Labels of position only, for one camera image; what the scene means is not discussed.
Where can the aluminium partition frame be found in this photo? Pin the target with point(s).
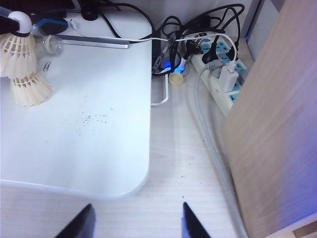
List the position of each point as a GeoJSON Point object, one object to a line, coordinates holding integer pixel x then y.
{"type": "Point", "coordinates": [255, 24]}

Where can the black monitor base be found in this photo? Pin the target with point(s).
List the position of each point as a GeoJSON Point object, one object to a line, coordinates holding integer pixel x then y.
{"type": "Point", "coordinates": [54, 26]}

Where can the white raised desk board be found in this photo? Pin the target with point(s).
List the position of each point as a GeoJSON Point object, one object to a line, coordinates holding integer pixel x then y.
{"type": "Point", "coordinates": [74, 124]}

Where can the white feather shuttlecock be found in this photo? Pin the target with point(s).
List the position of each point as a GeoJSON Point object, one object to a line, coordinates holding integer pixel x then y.
{"type": "Point", "coordinates": [17, 54]}
{"type": "Point", "coordinates": [31, 91]}

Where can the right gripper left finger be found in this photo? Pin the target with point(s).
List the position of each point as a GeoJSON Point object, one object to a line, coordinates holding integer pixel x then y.
{"type": "Point", "coordinates": [81, 225]}

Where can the small metal paper clip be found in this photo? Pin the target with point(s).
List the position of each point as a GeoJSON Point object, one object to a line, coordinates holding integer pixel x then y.
{"type": "Point", "coordinates": [47, 66]}

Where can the beige bottle cap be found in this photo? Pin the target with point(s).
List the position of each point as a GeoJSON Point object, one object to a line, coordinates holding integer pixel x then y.
{"type": "Point", "coordinates": [175, 79]}

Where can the light wooden post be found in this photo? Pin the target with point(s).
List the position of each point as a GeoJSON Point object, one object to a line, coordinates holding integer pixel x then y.
{"type": "Point", "coordinates": [277, 124]}

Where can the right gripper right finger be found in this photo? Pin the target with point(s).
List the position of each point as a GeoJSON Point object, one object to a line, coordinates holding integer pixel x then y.
{"type": "Point", "coordinates": [192, 225]}

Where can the white power adapter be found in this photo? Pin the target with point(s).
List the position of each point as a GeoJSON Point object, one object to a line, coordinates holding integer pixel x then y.
{"type": "Point", "coordinates": [229, 77]}

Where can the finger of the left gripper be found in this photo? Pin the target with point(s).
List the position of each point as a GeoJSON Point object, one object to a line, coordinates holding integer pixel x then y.
{"type": "Point", "coordinates": [7, 24]}

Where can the yellow label plastic bottle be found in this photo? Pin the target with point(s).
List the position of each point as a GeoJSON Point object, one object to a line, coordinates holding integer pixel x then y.
{"type": "Point", "coordinates": [50, 44]}

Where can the black power plug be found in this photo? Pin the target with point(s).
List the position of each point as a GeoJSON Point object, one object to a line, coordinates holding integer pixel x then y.
{"type": "Point", "coordinates": [210, 54]}

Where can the black computer monitor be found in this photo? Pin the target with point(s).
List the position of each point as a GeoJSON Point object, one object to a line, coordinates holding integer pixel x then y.
{"type": "Point", "coordinates": [49, 7]}

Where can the white power strip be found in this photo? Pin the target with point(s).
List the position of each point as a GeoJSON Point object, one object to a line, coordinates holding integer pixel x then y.
{"type": "Point", "coordinates": [218, 89]}

